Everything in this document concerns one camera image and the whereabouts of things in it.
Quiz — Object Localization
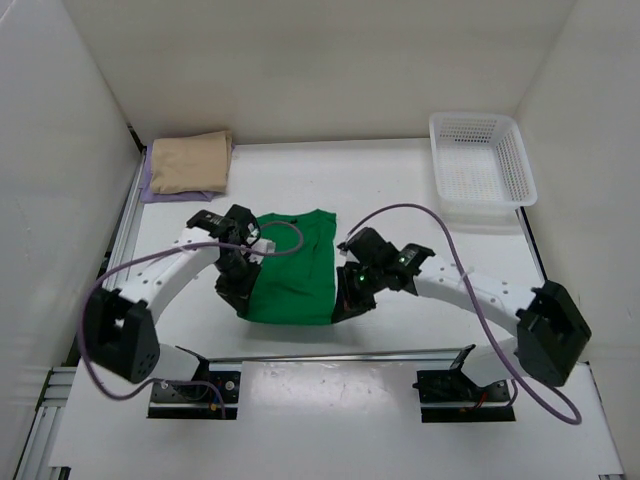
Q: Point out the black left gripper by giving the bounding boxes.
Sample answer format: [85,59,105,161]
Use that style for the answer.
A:
[213,250,262,314]

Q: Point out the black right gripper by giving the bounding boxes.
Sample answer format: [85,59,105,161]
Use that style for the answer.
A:
[332,263,386,323]

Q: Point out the green t-shirt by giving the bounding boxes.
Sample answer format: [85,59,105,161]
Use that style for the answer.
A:
[243,209,337,326]

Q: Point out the purple t-shirt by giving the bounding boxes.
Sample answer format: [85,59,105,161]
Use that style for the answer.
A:
[138,144,219,205]

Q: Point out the beige t-shirt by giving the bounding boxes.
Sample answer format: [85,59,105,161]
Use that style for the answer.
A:
[150,130,232,195]

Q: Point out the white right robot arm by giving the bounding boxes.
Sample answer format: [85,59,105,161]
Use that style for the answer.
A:
[332,227,591,400]

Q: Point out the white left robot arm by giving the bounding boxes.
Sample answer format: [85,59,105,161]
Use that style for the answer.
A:
[78,205,276,400]

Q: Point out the white plastic basket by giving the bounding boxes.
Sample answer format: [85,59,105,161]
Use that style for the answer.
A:
[429,112,538,218]

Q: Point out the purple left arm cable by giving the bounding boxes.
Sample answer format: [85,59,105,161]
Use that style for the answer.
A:
[82,221,306,416]

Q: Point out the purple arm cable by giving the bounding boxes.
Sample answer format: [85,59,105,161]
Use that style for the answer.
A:
[82,221,306,416]
[344,202,584,426]

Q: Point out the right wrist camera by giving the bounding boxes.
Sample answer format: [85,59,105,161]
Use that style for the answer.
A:
[394,243,435,276]

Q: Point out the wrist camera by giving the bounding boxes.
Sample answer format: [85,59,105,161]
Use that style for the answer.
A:
[394,243,435,276]
[185,203,279,256]

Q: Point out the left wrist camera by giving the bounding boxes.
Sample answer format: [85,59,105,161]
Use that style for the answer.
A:
[185,203,279,256]

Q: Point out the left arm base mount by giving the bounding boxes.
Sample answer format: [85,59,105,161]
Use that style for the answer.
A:
[147,362,242,421]

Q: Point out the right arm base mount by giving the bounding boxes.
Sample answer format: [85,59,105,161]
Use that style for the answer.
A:
[412,368,516,424]

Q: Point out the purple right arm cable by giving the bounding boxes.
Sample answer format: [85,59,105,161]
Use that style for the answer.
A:
[344,202,584,426]

